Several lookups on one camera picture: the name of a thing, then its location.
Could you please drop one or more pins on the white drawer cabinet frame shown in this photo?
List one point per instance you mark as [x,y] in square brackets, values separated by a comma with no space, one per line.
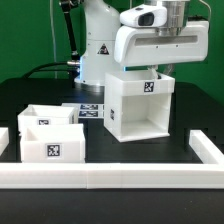
[137,105]

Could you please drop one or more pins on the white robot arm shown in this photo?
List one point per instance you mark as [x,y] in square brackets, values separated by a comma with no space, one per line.
[157,32]

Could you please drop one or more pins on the white front drawer box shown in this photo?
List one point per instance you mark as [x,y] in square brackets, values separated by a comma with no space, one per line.
[53,144]

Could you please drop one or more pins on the white rear drawer box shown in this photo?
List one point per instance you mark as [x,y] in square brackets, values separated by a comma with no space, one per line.
[47,115]

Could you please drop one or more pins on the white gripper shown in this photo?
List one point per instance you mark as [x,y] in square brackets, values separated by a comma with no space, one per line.
[143,47]

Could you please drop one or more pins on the white marker tag sheet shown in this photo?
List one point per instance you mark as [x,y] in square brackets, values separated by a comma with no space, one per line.
[88,110]

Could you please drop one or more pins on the white drawer box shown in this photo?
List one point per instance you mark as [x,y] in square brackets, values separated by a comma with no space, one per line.
[47,115]
[53,144]

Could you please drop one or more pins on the black camera stand pole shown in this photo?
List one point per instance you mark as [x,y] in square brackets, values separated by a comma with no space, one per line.
[67,6]

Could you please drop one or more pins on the white U-shaped border rail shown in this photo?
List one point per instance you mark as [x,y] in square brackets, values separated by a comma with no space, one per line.
[209,173]

